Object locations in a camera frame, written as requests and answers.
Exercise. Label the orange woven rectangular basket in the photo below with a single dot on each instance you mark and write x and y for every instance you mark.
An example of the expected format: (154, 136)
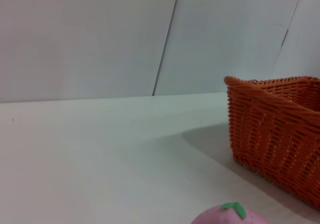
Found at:
(270, 139)

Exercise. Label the pink peach toy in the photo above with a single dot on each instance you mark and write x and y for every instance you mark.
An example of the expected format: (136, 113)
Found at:
(225, 217)

